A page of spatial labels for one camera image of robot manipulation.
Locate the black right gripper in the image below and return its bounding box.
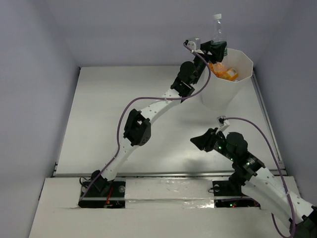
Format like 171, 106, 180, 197
189, 127, 236, 161

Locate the green label clear bottle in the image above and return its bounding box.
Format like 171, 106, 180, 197
212, 13, 227, 59

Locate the orange juice bottle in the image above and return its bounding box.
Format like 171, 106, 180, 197
220, 67, 238, 81
209, 62, 227, 78

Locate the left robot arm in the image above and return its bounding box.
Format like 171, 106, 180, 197
88, 40, 227, 196

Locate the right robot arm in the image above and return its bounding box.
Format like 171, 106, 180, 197
190, 128, 317, 238

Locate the white octagonal bin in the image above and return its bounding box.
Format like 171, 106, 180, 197
200, 48, 253, 111

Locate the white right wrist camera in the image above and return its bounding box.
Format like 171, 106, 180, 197
216, 116, 230, 134

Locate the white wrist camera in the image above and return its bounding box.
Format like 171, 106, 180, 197
184, 37, 202, 53
216, 116, 230, 134

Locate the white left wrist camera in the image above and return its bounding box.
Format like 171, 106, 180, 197
184, 37, 202, 53

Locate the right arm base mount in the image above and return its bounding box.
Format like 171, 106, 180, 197
208, 178, 261, 209

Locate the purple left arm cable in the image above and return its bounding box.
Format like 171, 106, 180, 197
79, 41, 211, 203

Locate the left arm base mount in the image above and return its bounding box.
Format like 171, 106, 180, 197
78, 177, 126, 209

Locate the aluminium rail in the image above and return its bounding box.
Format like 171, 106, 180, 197
52, 161, 287, 178

